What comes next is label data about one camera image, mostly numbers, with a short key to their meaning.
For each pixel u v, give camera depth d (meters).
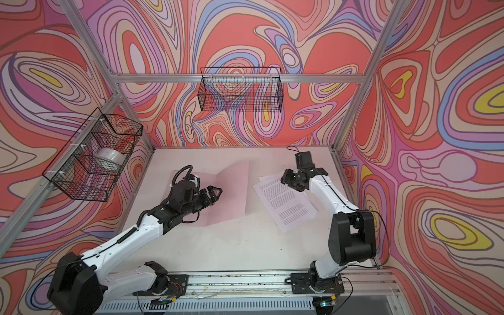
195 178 0.72
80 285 0.38
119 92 0.92
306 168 0.69
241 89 0.97
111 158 0.74
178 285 0.72
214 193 0.74
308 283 0.73
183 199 0.61
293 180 0.79
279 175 1.05
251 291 0.73
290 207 0.94
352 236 0.45
